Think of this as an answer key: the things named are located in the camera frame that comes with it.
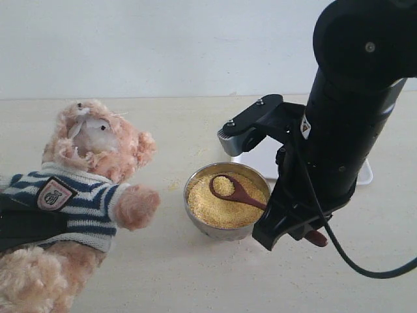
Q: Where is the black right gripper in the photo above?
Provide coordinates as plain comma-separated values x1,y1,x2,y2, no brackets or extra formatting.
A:
252,71,406,251

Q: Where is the steel bowl of millet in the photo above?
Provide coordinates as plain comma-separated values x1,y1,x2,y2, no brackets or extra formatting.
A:
183,162,270,241

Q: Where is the dark red wooden spoon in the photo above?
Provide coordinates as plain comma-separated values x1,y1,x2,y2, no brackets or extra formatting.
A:
209,174,328,247

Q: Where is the white rectangular plastic tray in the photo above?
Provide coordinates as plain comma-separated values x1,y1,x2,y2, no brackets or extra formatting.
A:
231,153,373,185

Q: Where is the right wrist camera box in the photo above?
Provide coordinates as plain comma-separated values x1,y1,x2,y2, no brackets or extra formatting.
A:
217,94,285,157

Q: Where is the black right camera cable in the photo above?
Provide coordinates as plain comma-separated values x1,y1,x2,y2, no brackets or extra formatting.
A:
286,117,417,280

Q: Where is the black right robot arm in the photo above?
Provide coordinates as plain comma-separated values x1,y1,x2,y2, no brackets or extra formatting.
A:
252,1,416,250

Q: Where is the tan teddy bear striped shirt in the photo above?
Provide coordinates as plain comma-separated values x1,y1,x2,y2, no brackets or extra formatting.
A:
1,100,160,312

